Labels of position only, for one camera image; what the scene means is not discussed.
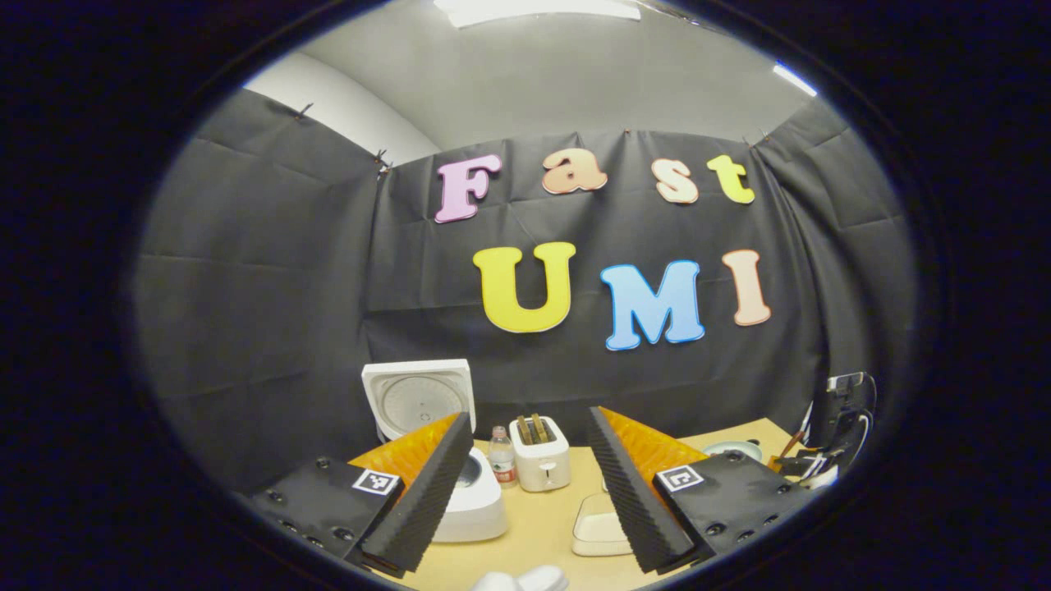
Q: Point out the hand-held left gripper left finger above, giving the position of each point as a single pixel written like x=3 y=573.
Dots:
x=427 y=501

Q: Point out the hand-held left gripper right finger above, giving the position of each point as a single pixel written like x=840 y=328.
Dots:
x=632 y=501

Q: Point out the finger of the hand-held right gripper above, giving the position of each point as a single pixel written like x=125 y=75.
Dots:
x=796 y=465

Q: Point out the white rice cooker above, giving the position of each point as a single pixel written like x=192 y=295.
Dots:
x=419 y=398

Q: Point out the pale green plate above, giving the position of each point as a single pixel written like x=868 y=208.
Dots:
x=731 y=450

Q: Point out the clear plastic water bottle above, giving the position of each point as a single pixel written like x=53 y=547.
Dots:
x=502 y=464

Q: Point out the white toaster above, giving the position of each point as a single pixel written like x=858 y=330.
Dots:
x=542 y=468

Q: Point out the brown bread slice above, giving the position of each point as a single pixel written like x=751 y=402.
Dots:
x=540 y=427
x=524 y=429

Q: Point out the black backdrop cloth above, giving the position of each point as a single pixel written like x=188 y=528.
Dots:
x=271 y=287

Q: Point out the small ceiling light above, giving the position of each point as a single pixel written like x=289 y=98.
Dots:
x=795 y=80

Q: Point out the long ceiling light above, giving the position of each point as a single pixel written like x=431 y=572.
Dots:
x=534 y=10

